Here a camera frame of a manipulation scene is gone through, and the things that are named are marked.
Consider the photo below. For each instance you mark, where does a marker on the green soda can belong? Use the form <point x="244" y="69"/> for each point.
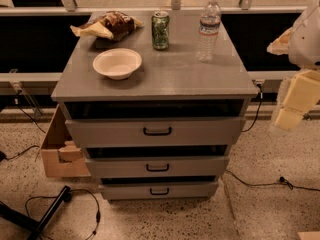
<point x="160" y="30"/>

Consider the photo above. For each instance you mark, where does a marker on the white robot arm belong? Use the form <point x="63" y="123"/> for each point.
<point x="301" y="43"/>

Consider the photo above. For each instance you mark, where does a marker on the grey drawer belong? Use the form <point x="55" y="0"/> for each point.
<point x="162" y="190"/>
<point x="89" y="133"/>
<point x="139" y="167"/>

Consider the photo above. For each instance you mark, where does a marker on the clear plastic water bottle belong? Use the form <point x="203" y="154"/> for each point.
<point x="209" y="25"/>

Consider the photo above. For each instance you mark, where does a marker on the cardboard box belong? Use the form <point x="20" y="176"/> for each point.
<point x="61" y="157"/>

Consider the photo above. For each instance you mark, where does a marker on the grey bottom drawer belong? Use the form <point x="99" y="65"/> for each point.
<point x="162" y="190"/>

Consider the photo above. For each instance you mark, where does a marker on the brown yellow chip bag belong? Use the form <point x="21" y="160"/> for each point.
<point x="112" y="25"/>

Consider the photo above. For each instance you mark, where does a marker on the grey middle drawer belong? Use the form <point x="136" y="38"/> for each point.
<point x="139" y="167"/>

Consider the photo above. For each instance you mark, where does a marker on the grey top drawer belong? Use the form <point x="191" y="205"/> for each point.
<point x="89" y="133"/>

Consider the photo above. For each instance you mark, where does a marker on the metal window rail frame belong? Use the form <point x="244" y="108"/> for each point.
<point x="36" y="40"/>

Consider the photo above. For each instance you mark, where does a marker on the white paper bowl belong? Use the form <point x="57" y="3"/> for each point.
<point x="117" y="64"/>

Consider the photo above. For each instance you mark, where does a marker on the grey drawer cabinet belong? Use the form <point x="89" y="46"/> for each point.
<point x="169" y="84"/>

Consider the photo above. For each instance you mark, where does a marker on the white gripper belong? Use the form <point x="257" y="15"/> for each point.
<point x="306" y="45"/>

